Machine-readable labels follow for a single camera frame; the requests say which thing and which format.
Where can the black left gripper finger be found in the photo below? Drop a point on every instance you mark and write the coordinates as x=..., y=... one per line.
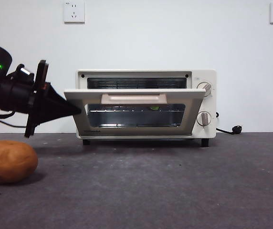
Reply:
x=55, y=114
x=55, y=100

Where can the white glass oven door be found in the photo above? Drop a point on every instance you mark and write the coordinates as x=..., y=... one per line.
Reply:
x=79, y=109

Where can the white Toshiba toaster oven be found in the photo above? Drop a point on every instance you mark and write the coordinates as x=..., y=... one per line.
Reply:
x=136, y=72

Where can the beige oven knob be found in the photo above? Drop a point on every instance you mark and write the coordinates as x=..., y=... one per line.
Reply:
x=203, y=118
x=204, y=86

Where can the brown potato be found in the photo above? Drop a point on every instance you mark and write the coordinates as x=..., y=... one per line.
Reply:
x=7, y=162

